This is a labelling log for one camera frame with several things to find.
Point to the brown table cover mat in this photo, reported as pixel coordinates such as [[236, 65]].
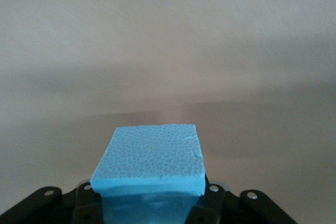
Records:
[[157, 37]]

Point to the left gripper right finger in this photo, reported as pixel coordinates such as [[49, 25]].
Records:
[[236, 211]]

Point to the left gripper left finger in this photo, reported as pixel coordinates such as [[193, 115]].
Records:
[[52, 208]]

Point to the blue foam block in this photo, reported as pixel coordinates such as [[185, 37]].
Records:
[[152, 155]]

